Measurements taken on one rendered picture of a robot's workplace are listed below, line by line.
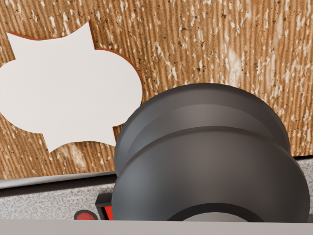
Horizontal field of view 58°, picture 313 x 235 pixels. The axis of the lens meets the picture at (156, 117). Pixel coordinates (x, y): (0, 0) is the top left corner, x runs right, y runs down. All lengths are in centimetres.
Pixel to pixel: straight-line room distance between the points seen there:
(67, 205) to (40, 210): 4
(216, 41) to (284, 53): 6
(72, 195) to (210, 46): 24
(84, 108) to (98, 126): 2
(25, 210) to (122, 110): 21
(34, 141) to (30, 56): 9
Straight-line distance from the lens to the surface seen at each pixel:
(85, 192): 37
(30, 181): 38
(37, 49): 26
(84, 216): 40
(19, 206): 42
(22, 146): 33
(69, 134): 29
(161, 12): 24
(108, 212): 36
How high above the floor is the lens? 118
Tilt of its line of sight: 63 degrees down
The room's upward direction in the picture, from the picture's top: 174 degrees counter-clockwise
